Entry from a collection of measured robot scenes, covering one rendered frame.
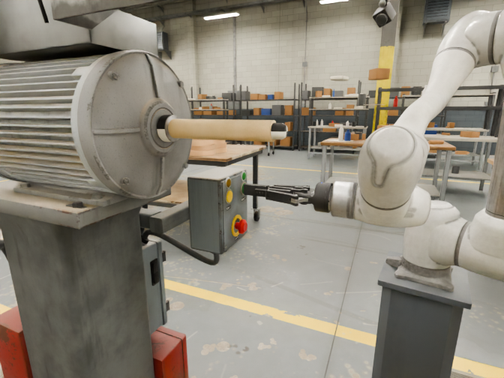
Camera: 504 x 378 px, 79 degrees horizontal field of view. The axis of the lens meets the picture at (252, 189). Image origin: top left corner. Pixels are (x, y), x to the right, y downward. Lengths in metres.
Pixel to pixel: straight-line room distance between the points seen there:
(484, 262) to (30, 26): 1.23
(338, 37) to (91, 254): 11.45
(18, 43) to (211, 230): 0.53
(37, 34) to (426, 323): 1.30
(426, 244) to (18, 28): 1.20
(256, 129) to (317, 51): 11.45
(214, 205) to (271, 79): 11.55
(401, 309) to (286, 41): 11.47
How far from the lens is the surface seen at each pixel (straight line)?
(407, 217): 0.73
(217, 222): 0.77
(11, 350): 1.00
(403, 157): 0.56
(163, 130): 0.53
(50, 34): 0.63
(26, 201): 0.69
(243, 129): 0.46
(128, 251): 0.78
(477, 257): 1.16
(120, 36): 0.60
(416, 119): 0.69
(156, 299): 0.96
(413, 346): 1.34
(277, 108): 10.70
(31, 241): 0.74
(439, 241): 1.18
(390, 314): 1.28
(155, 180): 0.57
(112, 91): 0.51
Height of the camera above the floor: 1.28
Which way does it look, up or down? 14 degrees down
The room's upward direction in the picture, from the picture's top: straight up
